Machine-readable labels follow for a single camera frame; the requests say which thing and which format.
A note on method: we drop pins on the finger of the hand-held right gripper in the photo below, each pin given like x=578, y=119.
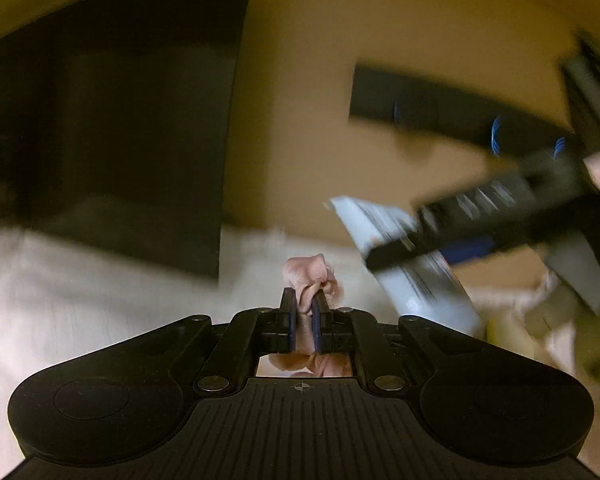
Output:
x=415, y=252

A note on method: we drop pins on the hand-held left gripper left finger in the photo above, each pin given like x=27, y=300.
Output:
x=291, y=321

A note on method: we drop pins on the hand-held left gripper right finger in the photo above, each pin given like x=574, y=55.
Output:
x=316, y=324

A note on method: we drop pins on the pink cloth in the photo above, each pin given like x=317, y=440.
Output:
x=307, y=270

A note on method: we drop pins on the black soundbar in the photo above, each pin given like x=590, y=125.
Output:
x=430, y=110

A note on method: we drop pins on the white textured blanket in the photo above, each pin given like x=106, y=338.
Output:
x=105, y=285

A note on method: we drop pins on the black television screen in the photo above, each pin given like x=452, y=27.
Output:
x=105, y=135

